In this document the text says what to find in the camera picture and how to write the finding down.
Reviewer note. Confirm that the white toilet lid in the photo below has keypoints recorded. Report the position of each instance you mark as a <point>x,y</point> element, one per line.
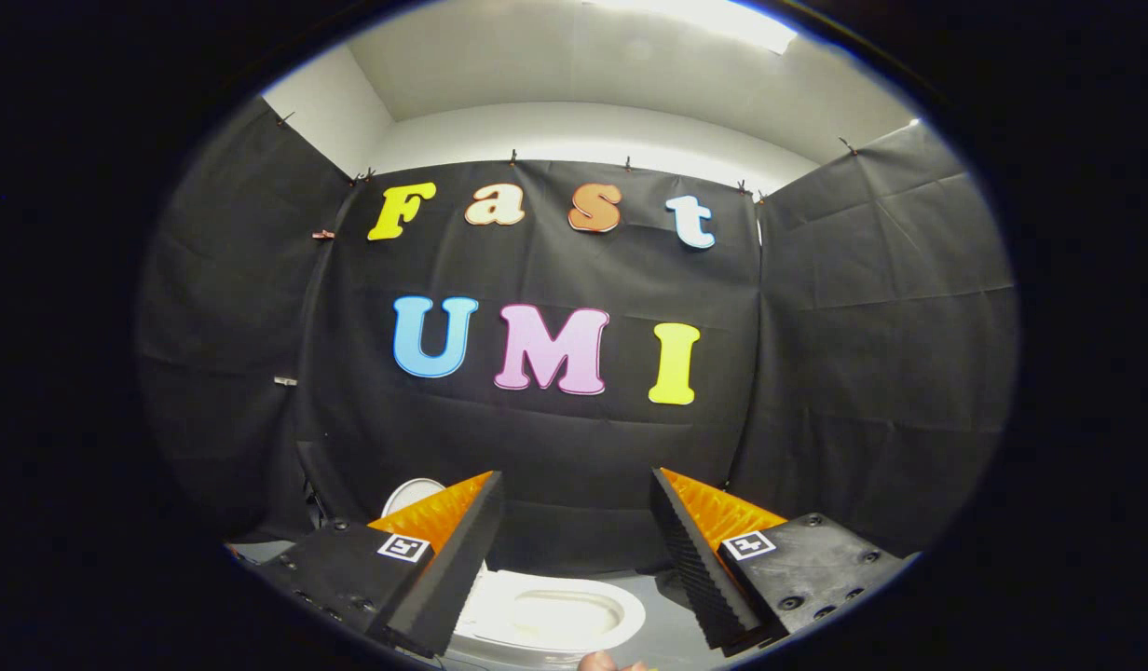
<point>411,494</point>

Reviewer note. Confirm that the white toilet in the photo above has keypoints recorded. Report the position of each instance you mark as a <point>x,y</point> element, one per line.
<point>555,615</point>

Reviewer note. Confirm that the black backdrop cloth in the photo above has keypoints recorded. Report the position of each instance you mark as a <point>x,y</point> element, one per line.
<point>574,447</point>

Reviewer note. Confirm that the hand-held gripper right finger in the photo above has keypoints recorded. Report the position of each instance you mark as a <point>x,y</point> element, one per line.
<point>695,568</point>

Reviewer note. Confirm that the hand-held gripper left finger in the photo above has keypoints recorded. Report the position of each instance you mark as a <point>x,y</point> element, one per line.
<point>457,568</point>

